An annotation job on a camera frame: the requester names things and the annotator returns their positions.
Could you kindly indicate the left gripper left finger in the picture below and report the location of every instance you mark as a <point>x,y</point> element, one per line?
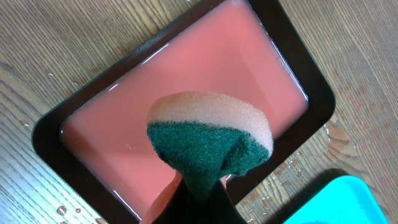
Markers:
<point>181,208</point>

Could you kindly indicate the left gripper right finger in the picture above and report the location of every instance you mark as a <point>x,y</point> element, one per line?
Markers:
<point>219,209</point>

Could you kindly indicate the green scouring sponge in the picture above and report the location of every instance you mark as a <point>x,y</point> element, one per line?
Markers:
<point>205,137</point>

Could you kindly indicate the dark tray with red liquid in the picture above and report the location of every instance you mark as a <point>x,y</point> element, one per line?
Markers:
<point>96,139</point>

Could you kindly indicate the teal plastic tray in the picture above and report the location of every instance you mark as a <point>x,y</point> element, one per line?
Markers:
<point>346,199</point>

